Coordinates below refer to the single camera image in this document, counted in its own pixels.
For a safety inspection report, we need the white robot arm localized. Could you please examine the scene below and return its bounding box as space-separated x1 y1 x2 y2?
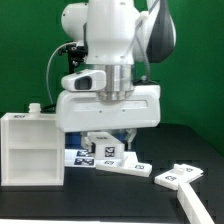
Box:
56 0 176 150

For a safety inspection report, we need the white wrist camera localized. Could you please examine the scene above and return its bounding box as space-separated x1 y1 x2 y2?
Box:
61 69 106 92

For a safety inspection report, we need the white cabinet body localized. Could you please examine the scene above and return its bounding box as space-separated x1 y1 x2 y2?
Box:
0 103 65 186

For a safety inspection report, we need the white long panel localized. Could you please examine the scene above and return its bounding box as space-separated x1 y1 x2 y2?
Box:
177 183 215 224

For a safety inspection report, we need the white box block with markers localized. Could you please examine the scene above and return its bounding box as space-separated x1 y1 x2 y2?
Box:
88 132 124 160

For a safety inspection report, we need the black camera on stand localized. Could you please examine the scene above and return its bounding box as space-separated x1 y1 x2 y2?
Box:
66 42 87 68

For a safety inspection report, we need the white door panel front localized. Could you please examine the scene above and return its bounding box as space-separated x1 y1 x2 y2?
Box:
154 164 203 190

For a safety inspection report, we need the white door panel with knob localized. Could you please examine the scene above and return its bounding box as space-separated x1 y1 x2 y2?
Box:
96 158 152 177

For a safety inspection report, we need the grey robot arm hose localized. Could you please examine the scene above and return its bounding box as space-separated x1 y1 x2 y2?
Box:
133 0 161 83

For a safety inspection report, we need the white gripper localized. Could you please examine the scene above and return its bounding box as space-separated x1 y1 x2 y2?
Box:
56 85 160 153

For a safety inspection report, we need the grey cable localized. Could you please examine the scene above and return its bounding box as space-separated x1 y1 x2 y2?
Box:
40 43 74 112

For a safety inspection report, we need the white fiducial marker sheet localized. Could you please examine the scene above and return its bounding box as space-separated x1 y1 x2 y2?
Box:
63 148 138 168

